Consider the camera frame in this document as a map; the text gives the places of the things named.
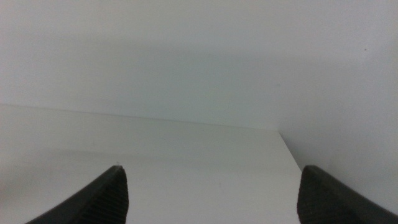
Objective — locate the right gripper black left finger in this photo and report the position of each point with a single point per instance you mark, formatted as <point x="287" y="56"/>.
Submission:
<point x="105" y="199"/>

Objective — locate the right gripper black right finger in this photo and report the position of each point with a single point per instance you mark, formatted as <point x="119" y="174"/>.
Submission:
<point x="323" y="202"/>

